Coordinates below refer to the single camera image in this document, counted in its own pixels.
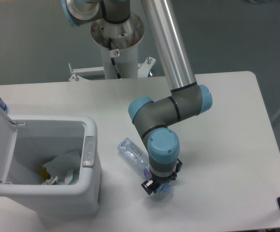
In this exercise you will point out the white trash can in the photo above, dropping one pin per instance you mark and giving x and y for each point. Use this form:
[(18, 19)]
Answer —
[(39, 140)]

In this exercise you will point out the yellow trash piece in bin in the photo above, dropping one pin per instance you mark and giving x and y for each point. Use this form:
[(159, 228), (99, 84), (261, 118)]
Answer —
[(44, 174)]

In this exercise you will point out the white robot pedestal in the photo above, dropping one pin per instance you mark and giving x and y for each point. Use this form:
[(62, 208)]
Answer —
[(118, 45)]

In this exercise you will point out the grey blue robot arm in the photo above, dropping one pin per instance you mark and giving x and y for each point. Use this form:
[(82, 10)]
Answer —
[(153, 118)]

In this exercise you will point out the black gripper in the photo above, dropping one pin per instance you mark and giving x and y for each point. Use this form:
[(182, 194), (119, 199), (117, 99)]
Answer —
[(158, 178)]

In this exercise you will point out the white paper trash in bin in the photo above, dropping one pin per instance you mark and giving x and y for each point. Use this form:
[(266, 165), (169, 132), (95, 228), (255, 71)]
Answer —
[(53, 181)]

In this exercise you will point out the clear plastic water bottle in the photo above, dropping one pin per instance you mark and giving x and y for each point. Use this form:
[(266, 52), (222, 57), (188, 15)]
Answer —
[(138, 160)]

